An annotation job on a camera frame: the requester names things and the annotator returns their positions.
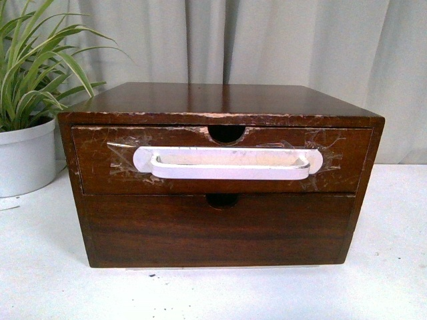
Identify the white drawer handle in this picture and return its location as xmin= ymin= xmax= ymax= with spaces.
xmin=133 ymin=147 xmax=324 ymax=181

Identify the dark wooden drawer cabinet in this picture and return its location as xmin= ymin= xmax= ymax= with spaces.
xmin=58 ymin=83 xmax=385 ymax=264

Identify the grey plant pot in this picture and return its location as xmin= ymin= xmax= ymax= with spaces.
xmin=1 ymin=118 xmax=56 ymax=197

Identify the grey curtain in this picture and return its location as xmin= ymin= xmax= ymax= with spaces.
xmin=47 ymin=1 xmax=426 ymax=164

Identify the green spider plant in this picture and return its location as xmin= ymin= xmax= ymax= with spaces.
xmin=0 ymin=0 xmax=131 ymax=133

